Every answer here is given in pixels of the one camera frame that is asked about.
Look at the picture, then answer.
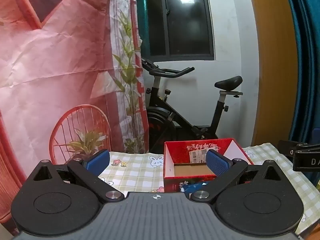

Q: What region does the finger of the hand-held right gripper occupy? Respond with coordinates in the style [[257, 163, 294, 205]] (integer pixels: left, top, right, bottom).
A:
[[277, 139, 309, 156]]

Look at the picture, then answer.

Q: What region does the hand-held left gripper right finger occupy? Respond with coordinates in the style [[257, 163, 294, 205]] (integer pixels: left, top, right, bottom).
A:
[[190, 149, 288, 204]]

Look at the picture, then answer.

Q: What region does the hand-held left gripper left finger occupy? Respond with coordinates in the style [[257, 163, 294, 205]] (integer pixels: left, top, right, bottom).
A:
[[26, 149, 125, 203]]

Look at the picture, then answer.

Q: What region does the red strawberry print cardboard box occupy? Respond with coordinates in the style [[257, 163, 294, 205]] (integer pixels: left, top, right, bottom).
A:
[[163, 137, 254, 194]]

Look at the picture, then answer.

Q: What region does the blue and white cloth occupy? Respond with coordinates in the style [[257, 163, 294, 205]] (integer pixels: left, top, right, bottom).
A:
[[184, 182, 209, 194]]

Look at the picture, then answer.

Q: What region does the green checked bunny tablecloth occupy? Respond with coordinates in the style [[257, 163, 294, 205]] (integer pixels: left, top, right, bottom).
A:
[[96, 142, 320, 238]]

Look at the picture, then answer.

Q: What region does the black exercise bike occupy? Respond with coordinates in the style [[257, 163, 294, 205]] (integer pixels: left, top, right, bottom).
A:
[[141, 59, 244, 153]]

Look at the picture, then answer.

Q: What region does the yellow wooden door panel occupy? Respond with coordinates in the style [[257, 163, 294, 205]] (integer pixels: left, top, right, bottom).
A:
[[246, 0, 307, 147]]

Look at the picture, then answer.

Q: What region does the blue curtain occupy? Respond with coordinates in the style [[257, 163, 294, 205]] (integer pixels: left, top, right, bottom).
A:
[[281, 0, 320, 143]]

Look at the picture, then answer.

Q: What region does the dark window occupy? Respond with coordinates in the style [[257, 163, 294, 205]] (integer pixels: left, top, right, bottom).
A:
[[144, 0, 215, 62]]

